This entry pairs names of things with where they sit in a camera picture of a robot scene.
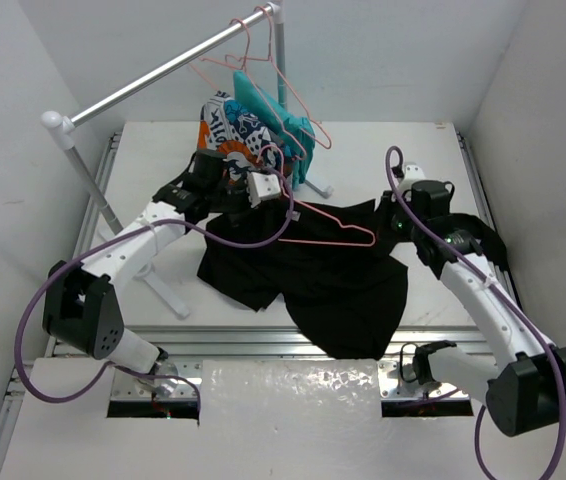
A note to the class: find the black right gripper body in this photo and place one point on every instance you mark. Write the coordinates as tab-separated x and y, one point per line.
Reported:
394	223

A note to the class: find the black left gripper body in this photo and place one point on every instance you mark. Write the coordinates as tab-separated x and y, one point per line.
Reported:
235	201

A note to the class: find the pink wire hanger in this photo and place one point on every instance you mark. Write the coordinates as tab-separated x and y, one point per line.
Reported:
313	224

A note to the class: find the black shirt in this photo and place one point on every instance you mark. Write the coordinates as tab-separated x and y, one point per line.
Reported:
346	301

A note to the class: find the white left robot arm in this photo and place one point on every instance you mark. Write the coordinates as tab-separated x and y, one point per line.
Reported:
81	305

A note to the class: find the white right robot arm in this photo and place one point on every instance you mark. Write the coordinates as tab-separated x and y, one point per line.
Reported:
524	389

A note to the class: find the patterned orange blue shirt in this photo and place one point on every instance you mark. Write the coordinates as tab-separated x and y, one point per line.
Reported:
247	144

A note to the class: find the teal shirt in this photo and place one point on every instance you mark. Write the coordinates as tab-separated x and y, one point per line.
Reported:
296	133

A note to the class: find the pink hanger on rack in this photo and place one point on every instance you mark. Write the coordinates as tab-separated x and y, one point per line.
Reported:
275	9
234	63

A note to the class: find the silver clothes rack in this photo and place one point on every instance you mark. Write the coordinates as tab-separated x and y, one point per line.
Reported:
173	91

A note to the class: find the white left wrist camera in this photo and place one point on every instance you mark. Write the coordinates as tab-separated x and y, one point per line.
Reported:
262	187

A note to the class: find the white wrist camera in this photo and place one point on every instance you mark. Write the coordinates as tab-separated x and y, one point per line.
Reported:
407	174
262	187

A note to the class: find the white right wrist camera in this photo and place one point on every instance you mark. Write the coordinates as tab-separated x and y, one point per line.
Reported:
407	174

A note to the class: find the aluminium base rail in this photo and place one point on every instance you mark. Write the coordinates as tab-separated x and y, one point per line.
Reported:
149	154

